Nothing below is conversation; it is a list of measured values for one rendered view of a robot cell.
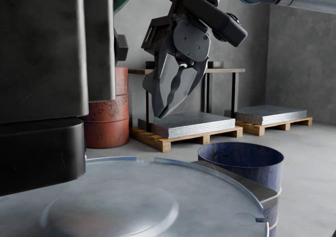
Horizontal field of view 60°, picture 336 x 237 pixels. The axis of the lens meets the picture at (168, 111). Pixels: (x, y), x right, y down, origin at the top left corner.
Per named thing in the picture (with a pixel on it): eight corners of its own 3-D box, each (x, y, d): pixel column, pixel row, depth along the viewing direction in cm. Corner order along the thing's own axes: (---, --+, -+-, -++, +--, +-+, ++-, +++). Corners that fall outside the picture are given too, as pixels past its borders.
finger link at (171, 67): (141, 113, 47) (161, 60, 48) (162, 118, 42) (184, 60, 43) (125, 106, 45) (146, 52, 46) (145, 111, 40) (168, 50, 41)
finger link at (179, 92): (156, 119, 49) (175, 68, 50) (178, 125, 44) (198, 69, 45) (141, 113, 47) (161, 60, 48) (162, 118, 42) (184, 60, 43)
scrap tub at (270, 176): (234, 212, 182) (237, 138, 175) (295, 247, 148) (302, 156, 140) (180, 233, 159) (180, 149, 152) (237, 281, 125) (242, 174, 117)
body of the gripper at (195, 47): (172, 70, 51) (194, 9, 53) (205, 71, 45) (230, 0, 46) (137, 50, 47) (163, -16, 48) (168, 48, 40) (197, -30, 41)
